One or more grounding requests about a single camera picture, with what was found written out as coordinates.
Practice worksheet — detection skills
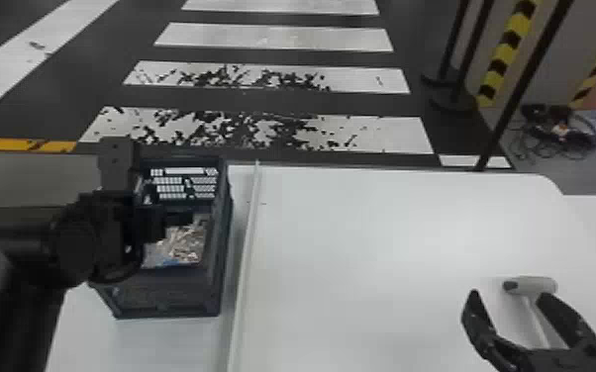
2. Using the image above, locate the dark blue crate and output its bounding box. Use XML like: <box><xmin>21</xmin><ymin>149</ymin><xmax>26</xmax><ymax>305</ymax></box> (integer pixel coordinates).
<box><xmin>88</xmin><ymin>154</ymin><xmax>235</xmax><ymax>320</ymax></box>

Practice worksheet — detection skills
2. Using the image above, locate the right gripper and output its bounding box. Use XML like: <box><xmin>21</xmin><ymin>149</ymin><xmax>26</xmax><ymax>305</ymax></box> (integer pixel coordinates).
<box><xmin>460</xmin><ymin>289</ymin><xmax>596</xmax><ymax>372</ymax></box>

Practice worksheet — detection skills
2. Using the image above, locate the hand scanner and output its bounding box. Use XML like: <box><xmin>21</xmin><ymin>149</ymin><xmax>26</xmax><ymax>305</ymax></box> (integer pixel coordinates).
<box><xmin>502</xmin><ymin>275</ymin><xmax>565</xmax><ymax>350</ymax></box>

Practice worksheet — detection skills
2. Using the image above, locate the black cable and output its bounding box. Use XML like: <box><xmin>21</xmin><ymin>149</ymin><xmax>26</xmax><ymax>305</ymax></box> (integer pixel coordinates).
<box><xmin>508</xmin><ymin>102</ymin><xmax>596</xmax><ymax>163</ymax></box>

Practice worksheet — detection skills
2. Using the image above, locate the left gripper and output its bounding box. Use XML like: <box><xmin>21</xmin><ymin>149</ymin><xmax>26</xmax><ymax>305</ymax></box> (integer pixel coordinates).
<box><xmin>132</xmin><ymin>202</ymin><xmax>169</xmax><ymax>245</ymax></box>

